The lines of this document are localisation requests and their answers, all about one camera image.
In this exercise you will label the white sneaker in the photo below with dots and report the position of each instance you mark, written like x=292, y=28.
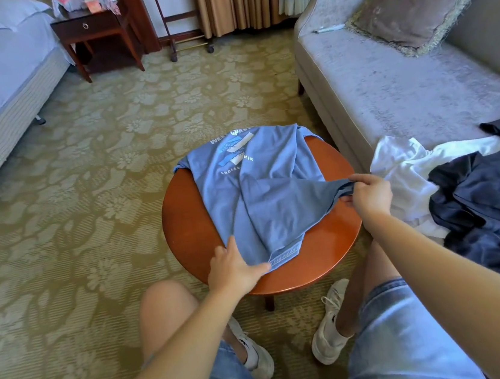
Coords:
x=330, y=336
x=257, y=354

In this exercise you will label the person's left forearm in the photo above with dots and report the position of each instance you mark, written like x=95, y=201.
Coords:
x=171, y=360

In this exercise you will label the grey velvet chaise sofa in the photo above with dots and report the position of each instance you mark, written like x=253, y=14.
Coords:
x=383, y=89

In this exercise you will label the pile of clothes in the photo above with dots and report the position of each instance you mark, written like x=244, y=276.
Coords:
x=412, y=176

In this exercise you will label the dark wooden wall panel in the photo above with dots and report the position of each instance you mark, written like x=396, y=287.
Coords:
x=135, y=10

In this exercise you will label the person's right forearm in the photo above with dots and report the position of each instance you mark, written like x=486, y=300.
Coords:
x=472, y=296

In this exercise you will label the small white flat object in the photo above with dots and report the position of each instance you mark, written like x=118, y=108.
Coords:
x=330, y=28

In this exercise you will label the blue denim shorts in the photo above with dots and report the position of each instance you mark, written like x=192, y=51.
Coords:
x=406, y=350

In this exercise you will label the round wooden table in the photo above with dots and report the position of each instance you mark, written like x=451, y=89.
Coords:
x=192, y=239

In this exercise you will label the person's right hand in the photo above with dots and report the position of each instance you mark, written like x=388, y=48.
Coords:
x=372, y=197

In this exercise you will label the dark wooden nightstand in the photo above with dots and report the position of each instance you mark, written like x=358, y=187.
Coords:
x=94, y=26

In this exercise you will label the light blue printed T-shirt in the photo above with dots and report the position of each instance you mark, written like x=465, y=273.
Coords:
x=269, y=194

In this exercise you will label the black valet stand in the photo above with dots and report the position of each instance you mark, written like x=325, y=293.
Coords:
x=184, y=40

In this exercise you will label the person's left hand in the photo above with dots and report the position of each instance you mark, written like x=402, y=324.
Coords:
x=232, y=269

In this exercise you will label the person's right leg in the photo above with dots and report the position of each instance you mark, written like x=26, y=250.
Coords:
x=371, y=286

